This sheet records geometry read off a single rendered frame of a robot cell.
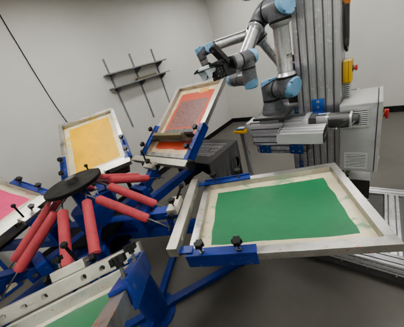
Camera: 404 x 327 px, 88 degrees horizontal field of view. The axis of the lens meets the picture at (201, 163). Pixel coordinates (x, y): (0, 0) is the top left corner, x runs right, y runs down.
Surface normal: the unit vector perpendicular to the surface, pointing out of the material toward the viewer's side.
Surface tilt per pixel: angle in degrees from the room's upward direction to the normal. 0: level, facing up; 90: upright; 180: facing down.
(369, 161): 90
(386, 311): 0
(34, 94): 90
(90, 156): 32
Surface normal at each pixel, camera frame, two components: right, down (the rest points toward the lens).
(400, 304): -0.28, -0.86
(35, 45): 0.74, 0.08
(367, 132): -0.57, 0.51
